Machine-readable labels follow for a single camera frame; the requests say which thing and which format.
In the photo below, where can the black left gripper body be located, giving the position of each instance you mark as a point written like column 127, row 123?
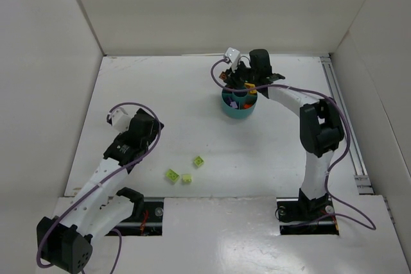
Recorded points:
column 141, row 125

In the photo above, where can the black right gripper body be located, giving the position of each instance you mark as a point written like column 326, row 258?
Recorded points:
column 241, row 73

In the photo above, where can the pale yellow lego brick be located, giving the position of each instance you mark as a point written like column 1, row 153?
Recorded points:
column 186, row 179

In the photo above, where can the yellow orange lego brick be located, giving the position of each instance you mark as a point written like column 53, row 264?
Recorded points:
column 250, row 89

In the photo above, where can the brown lego plate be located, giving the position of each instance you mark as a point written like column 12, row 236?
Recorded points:
column 222, row 76

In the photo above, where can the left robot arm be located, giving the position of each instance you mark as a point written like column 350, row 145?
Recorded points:
column 66, row 241

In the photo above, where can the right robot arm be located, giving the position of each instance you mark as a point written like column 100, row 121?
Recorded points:
column 320, row 126

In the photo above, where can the teal divided round container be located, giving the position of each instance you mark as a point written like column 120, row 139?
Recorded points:
column 241, row 98

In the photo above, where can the lime green lego brick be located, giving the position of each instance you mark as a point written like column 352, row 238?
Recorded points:
column 172, row 176

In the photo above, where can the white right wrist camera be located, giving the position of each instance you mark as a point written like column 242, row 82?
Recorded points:
column 232, row 57

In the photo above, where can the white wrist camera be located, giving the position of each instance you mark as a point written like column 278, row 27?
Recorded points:
column 232, row 57
column 119, row 119

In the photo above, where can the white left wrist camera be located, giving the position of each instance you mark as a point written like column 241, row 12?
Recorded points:
column 119, row 119

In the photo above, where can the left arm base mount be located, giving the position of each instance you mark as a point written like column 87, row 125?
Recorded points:
column 146, row 217

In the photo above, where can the aluminium rail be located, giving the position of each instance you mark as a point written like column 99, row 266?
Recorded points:
column 353, row 161

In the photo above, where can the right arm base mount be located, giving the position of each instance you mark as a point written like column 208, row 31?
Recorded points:
column 294, row 220

